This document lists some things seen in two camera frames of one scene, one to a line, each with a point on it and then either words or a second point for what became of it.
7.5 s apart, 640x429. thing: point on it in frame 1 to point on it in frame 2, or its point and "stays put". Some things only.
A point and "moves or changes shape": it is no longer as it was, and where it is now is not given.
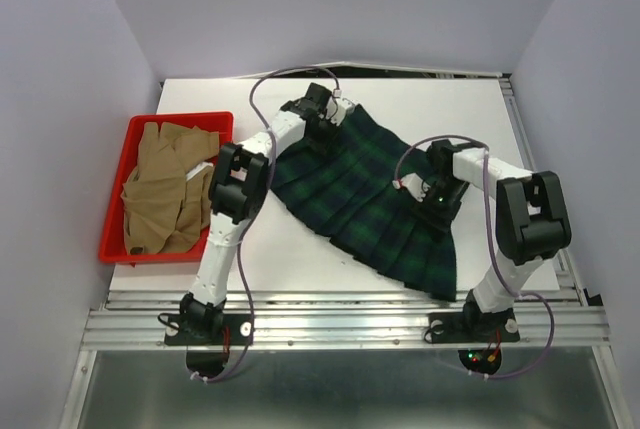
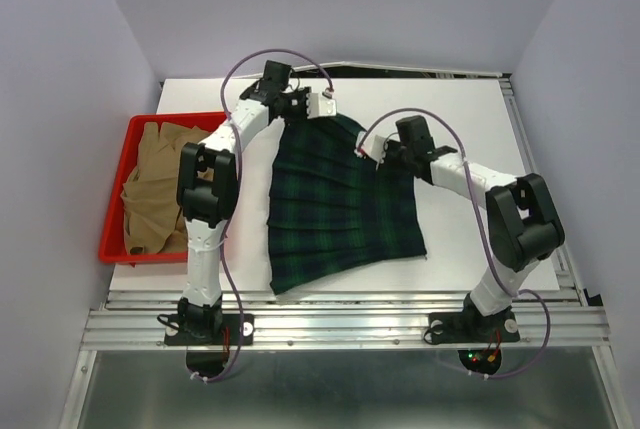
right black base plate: [475, 327] stays put
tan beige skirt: [165, 211] stays put
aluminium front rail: [348, 320] stays put
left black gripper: [332, 129] to [302, 93]
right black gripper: [422, 209] to [391, 144]
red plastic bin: [114, 243] stays put
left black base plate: [207, 337] stays put
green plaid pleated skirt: [341, 182] moves or changes shape
